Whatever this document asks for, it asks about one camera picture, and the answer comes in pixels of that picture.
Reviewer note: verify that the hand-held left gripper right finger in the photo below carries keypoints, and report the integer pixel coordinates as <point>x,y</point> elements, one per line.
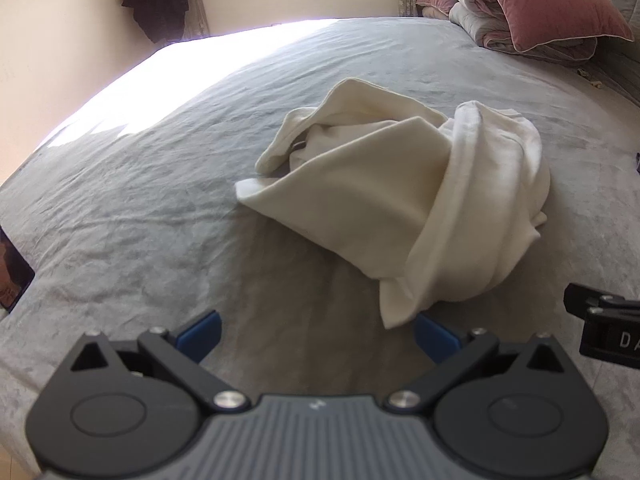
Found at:
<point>435,337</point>

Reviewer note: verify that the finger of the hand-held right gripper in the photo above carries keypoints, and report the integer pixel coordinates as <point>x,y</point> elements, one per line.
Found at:
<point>582,297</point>

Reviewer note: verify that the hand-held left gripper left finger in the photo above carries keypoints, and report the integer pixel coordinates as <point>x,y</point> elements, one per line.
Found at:
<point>202,332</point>

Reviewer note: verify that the cream long-sleeve shirt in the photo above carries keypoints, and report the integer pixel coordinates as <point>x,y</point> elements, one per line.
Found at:
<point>380,185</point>

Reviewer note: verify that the bed with grey sheet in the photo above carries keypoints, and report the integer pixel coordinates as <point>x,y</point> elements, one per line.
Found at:
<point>150,200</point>

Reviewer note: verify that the black smartphone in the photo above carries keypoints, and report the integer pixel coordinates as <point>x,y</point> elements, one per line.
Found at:
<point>12,275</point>

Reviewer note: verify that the small beige scraps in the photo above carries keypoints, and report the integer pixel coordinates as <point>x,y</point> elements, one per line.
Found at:
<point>595,82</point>

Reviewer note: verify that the grey quilted headboard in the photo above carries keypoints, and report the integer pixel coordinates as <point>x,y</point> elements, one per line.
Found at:
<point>622,55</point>

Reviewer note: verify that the large pink velvet pillow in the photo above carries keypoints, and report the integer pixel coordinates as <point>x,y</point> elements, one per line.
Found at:
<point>540,0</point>

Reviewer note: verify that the folded grey pink quilt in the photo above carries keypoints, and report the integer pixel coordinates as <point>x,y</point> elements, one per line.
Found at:
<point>475,15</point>

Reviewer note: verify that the small pink cushions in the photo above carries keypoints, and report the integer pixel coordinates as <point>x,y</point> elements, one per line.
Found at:
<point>432,5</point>

